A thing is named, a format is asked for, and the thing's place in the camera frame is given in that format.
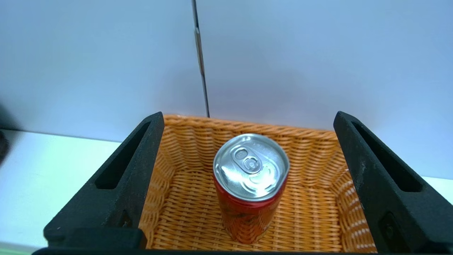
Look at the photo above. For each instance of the orange wicker basket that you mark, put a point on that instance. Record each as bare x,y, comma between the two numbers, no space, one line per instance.
318,212

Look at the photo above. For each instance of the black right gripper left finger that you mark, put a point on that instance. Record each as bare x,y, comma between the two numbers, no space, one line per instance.
116,191

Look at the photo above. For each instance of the red soda can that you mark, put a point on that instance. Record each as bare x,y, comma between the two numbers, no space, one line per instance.
251,177

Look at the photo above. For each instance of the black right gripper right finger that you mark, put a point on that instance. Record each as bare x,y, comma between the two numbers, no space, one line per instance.
378,191

